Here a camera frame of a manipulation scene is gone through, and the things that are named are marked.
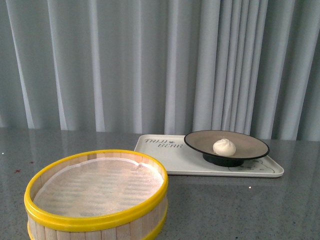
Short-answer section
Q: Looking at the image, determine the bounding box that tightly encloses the cream rectangular serving tray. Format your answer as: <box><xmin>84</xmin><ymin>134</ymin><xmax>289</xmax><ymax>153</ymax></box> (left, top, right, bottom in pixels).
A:
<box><xmin>134</xmin><ymin>134</ymin><xmax>285</xmax><ymax>178</ymax></box>

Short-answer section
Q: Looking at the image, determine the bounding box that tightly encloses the beige plate with black rim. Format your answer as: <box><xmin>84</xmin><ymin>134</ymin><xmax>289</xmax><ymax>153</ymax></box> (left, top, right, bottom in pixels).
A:
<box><xmin>184</xmin><ymin>130</ymin><xmax>270</xmax><ymax>167</ymax></box>

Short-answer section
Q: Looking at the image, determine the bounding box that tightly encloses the white steamer liner cloth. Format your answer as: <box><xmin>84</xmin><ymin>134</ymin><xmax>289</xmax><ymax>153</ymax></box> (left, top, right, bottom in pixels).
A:
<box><xmin>33</xmin><ymin>157</ymin><xmax>164</xmax><ymax>218</ymax></box>

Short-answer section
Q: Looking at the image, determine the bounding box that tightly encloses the grey pleated curtain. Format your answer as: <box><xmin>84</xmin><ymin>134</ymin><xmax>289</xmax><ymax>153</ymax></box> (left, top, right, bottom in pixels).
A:
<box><xmin>0</xmin><ymin>0</ymin><xmax>320</xmax><ymax>141</ymax></box>

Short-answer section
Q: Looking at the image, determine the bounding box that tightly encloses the white steamed bun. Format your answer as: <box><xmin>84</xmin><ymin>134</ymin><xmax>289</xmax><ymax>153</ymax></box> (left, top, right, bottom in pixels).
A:
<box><xmin>212</xmin><ymin>138</ymin><xmax>236</xmax><ymax>157</ymax></box>

